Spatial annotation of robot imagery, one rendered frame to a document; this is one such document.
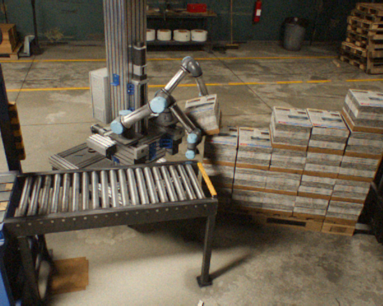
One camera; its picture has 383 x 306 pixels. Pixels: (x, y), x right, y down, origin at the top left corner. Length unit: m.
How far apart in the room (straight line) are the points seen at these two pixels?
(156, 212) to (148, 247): 0.89
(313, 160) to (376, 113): 0.61
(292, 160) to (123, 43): 1.71
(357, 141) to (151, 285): 2.00
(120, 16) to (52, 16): 6.33
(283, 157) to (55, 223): 1.89
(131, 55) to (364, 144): 2.05
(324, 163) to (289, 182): 0.33
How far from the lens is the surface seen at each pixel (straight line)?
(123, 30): 3.14
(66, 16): 9.39
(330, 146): 3.26
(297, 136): 3.17
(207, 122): 3.14
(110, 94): 3.47
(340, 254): 3.61
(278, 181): 3.37
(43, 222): 2.46
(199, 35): 9.09
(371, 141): 3.31
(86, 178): 2.74
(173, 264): 3.17
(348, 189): 3.51
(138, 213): 2.44
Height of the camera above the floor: 2.31
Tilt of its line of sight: 30 degrees down
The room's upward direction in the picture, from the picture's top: 4 degrees clockwise
